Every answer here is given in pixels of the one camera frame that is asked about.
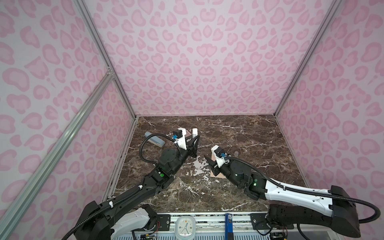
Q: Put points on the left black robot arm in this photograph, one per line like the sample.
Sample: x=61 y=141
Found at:
x=118 y=216

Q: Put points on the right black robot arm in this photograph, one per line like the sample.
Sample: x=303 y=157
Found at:
x=293 y=205

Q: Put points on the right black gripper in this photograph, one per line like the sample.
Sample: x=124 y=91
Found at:
x=212 y=165

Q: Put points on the white glue stick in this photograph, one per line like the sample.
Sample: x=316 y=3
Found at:
x=194 y=132

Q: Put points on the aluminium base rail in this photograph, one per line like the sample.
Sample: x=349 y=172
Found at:
x=211 y=226

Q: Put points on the peach paper envelope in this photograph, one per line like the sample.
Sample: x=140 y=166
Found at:
x=215 y=172

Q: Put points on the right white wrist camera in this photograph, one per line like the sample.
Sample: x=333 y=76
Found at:
x=219 y=155

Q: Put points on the white analog clock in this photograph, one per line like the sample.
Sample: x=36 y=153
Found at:
x=185 y=228

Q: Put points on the grey blue stapler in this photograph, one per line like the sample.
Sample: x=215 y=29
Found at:
x=155 y=140

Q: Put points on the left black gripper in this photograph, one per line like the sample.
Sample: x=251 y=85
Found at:
x=190 y=149

